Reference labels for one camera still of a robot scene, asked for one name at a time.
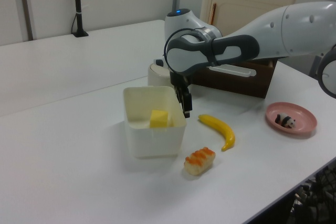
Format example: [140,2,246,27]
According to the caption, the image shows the pink round plate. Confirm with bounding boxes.
[265,101,318,139]

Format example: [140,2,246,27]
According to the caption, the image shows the white drawer handle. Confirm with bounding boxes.
[207,65,257,78]

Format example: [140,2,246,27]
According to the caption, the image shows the yellow cube block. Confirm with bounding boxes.
[149,109,169,129]

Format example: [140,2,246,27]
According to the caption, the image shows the copper cabinet door handle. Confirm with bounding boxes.
[209,3,217,25]

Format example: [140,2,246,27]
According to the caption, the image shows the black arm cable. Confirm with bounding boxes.
[163,28,224,73]

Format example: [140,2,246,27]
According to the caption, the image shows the brown wooden drawer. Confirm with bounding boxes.
[190,57,279,99]

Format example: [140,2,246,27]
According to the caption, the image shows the white lidded mini bin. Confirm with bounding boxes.
[148,58,174,88]

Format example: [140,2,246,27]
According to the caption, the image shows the orange topped toy sushi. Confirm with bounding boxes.
[184,146,216,176]

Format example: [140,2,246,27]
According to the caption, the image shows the black pole stand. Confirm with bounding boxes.
[71,0,89,38]

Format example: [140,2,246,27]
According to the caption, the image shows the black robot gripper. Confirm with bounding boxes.
[169,70,194,119]

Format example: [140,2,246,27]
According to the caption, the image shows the yellow toy banana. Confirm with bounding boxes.
[198,114,236,152]

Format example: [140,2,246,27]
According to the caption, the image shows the black mesh chair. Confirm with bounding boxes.
[288,161,336,224]

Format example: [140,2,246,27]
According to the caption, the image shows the cream plastic cabinet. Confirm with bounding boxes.
[199,0,300,37]

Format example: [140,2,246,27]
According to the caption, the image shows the cream plastic box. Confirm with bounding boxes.
[123,86,187,159]

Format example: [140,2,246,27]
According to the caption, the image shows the small panda figurine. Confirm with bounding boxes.
[275,113,297,129]

